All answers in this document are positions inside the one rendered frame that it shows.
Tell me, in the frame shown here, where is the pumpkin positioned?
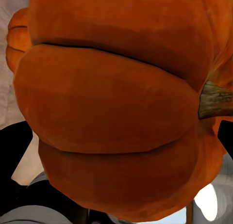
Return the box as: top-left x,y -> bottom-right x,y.
13,0 -> 233,223
5,7 -> 31,73

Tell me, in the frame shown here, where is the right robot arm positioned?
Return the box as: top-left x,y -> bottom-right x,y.
211,152 -> 233,186

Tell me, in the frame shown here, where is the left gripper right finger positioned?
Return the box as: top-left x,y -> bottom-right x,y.
217,120 -> 233,159

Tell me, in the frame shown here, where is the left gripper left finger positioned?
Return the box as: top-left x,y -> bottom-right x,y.
0,121 -> 33,195

